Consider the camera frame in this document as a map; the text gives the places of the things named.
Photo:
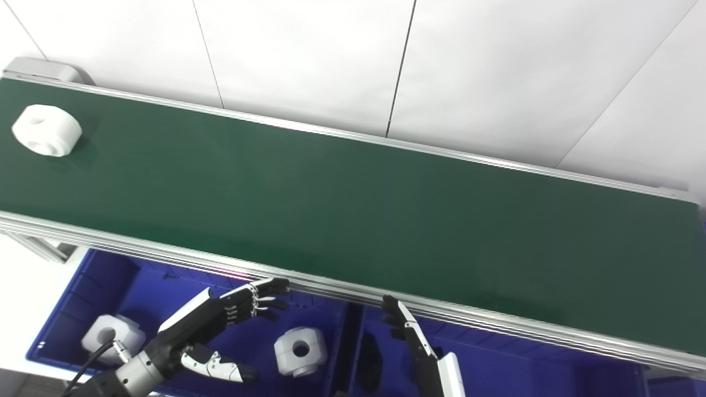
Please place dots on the gray conveyor end cover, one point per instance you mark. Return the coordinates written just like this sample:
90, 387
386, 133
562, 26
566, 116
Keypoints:
47, 69

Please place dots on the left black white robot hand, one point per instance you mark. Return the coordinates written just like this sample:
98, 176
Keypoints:
198, 322

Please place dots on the green conveyor belt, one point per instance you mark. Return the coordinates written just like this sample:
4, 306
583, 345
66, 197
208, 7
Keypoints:
342, 292
353, 209

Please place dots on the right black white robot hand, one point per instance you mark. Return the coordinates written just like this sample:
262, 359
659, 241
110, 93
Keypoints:
422, 344

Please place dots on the blue plastic bin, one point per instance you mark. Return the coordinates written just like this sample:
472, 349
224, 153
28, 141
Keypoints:
524, 369
160, 286

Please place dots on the white cylindrical part with holes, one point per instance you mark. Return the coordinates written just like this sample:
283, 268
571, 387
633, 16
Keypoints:
113, 336
47, 129
300, 350

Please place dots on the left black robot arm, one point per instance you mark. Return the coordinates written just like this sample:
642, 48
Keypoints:
132, 377

